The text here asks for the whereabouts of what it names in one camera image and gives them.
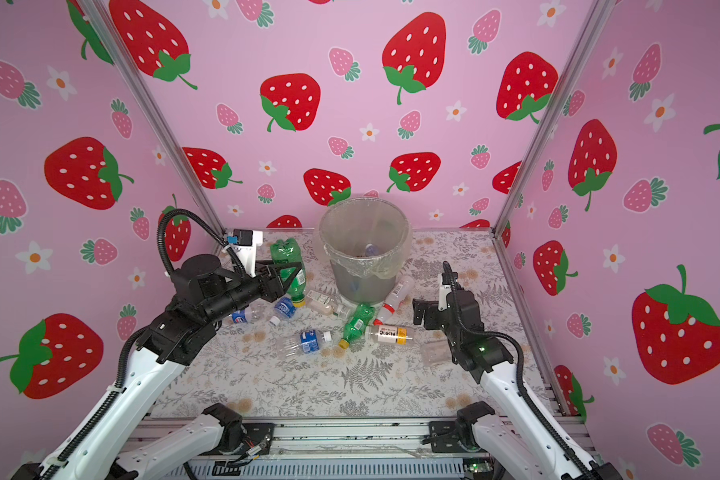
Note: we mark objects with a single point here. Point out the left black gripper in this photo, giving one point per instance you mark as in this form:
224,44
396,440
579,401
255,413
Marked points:
276,289

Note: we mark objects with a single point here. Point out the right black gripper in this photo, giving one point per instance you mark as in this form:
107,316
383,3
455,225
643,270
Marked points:
420,307

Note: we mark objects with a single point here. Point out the green bottle yellow cap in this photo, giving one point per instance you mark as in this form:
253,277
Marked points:
288,252

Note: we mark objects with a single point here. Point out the square clear bottle green cap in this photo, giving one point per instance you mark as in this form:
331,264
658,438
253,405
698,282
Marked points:
435,353

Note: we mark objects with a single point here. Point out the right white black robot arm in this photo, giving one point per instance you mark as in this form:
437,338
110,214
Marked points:
524,438

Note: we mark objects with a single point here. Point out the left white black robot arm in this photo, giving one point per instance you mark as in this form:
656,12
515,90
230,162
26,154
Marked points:
150,360

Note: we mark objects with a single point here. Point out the green bottle near bin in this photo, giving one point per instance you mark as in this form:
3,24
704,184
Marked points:
355,327

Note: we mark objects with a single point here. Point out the grey mesh waste bin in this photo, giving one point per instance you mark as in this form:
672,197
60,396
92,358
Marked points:
361,290

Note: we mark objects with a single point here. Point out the Pocari Sweat bottle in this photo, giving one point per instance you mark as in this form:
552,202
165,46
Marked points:
283,311

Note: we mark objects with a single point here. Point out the Pepsi water bottle blue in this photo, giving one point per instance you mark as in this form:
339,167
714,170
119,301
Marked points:
248,315

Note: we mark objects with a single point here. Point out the clear bottle white green label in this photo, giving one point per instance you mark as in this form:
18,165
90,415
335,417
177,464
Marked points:
327,305

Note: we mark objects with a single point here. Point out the bottle yellow white label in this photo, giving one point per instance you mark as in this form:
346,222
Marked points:
386,334

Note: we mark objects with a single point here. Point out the white bottle red cap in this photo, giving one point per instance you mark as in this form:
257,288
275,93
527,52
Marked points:
393,300

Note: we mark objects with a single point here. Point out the clear bottle blue label centre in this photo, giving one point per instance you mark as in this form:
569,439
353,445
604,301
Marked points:
307,342

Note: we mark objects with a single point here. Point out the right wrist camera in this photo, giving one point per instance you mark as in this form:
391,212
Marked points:
443,292

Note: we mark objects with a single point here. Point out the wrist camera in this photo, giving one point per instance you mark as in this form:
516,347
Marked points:
443,292
241,246

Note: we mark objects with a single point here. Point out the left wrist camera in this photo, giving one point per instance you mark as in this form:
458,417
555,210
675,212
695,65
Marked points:
241,246

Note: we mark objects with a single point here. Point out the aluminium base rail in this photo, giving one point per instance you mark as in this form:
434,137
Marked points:
336,448

